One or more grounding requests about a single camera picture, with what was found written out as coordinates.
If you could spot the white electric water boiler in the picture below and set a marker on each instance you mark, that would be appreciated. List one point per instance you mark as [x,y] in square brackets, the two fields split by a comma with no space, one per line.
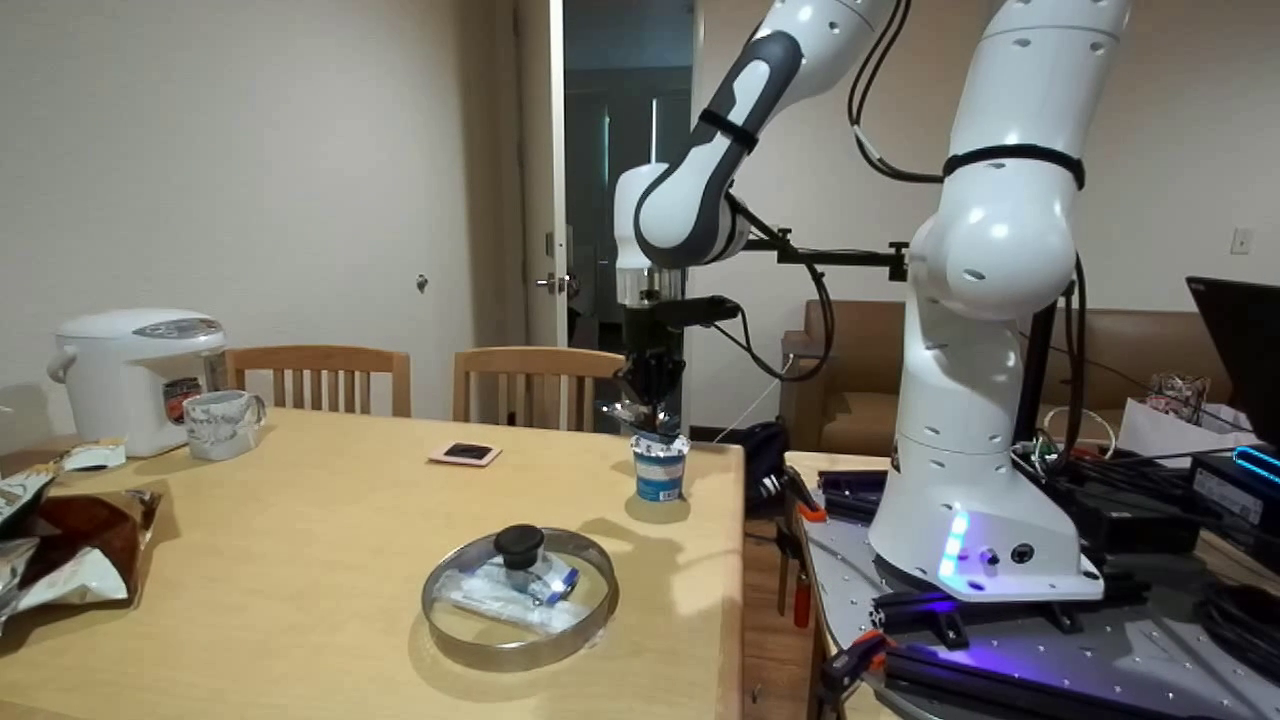
[128,372]

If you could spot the grey metal robot base plate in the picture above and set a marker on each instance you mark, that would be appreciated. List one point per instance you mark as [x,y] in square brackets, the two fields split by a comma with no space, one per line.
[1143,654]

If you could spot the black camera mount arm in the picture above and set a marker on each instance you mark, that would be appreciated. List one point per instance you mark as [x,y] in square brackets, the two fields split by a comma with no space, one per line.
[887,257]

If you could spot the left wooden chair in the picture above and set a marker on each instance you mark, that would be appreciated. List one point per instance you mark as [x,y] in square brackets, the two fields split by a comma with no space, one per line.
[321,378]

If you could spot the black electronics box blue light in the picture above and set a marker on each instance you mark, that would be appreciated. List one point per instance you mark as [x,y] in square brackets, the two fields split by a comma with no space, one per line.
[1243,484]

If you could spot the white door with handle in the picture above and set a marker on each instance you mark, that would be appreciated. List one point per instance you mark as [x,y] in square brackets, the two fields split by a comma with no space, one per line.
[543,165]

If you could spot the right wooden chair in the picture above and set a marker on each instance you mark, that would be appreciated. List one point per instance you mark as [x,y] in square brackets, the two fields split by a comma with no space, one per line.
[531,387]

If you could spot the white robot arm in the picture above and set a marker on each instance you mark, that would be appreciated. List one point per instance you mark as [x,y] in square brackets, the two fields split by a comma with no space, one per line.
[992,255]

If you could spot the glass pot lid black knob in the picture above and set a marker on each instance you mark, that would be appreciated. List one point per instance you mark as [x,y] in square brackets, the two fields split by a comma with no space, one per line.
[521,598]

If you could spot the wooden chair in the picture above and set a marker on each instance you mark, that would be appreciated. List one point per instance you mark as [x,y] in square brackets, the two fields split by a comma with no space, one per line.
[321,378]
[531,387]

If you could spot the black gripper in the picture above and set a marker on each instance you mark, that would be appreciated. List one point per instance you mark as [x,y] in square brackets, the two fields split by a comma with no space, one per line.
[654,355]

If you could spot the brown snack bags pile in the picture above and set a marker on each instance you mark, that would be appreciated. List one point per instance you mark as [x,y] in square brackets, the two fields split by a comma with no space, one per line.
[69,550]

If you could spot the black laptop screen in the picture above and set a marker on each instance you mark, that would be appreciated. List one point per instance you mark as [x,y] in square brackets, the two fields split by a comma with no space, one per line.
[1247,328]

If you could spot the blue grey snack bar packet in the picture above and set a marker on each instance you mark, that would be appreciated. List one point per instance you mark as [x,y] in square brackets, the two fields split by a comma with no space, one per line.
[627,408]

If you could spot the brown sofa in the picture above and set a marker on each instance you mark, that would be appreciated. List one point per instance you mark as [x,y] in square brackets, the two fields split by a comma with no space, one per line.
[853,355]

